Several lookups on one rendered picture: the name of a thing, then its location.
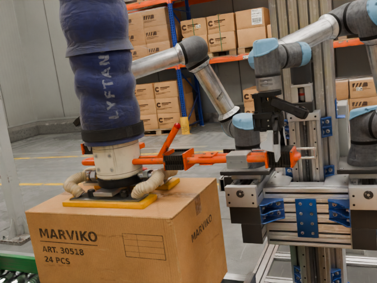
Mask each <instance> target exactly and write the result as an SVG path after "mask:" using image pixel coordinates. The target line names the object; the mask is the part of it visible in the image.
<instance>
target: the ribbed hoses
mask: <svg viewBox="0 0 377 283"><path fill-rule="evenodd" d="M94 170H96V169H95V166H94V167H89V168H86V169H84V170H83V171H82V172H79V173H76V174H74V175H71V176H70V177H69V178H67V179H66V180H65V181H64V183H63V188H64V190H65V191H66V192H68V193H71V194H72V195H74V196H75V198H78V197H79V196H80V195H82V194H83V193H84V192H85V191H84V189H82V188H81V187H80V186H79V185H78V184H79V183H81V182H84V181H85V182H86V181H88V178H86V173H85V171H94ZM151 173H152V175H151V177H150V178H149V179H148V180H147V181H146V182H142V183H139V184H137V185H136V186H135V187H134V189H133V190H132V193H131V196H132V198H133V199H139V198H142V197H143V195H144V194H146V193H149V192H152V191H153V190H155V189H156V188H157V187H158V186H159V185H160V184H161V183H162V182H163V181H166V180H167V179H168V178H169V177H171V176H175V175H177V173H178V170H166V171H165V170H164V168H161V169H157V170H155V171H154V172H153V171H152V172H151Z"/></svg>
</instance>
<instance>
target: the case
mask: <svg viewBox="0 0 377 283"><path fill-rule="evenodd" d="M147 194H156V195H157V200H155V201H154V202H152V204H150V205H149V206H147V207H146V208H145V209H122V208H89V207H64V206H63V204H62V202H64V201H66V200H67V199H69V198H71V197H73V195H72V194H71V193H68V192H66V191H65V192H63V193H61V194H59V195H57V196H55V197H53V198H51V199H49V200H47V201H45V202H43V203H41V204H39V205H37V206H35V207H33V208H31V209H29V210H27V211H25V215H26V220H27V225H28V228H29V233H30V238H31V243H32V246H33V252H34V257H35V261H36V266H37V270H38V275H39V280H40V283H221V282H222V280H223V278H224V277H225V275H226V273H227V272H228V271H227V261H226V252H225V247H224V237H223V229H222V219H221V214H220V205H219V195H218V187H217V178H180V182H179V183H178V184H177V185H175V186H174V187H173V188H171V189H170V190H153V191H152V192H149V193H147Z"/></svg>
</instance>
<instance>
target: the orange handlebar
mask: <svg viewBox="0 0 377 283"><path fill-rule="evenodd" d="M139 147H140V149H142V148H144V147H145V143H144V142H139ZM227 154H228V153H218V152H204V153H203V154H192V155H191V157H187V160H186V161H187V163H188V164H193V163H200V164H199V165H214V164H215V163H226V161H227V160H226V155H227ZM151 157H152V158H151ZM153 157H155V158H153ZM300 158H301V153H300V152H296V153H295V154H294V155H293V159H294V161H298V160H299V159H300ZM247 162H248V163H250V162H265V158H264V152H251V154H250V156H247ZM81 163H82V165H84V166H95V163H94V157H90V158H85V159H83V160H82V162H81ZM132 164H133V165H163V158H157V156H139V158H135V159H133V160H132Z"/></svg>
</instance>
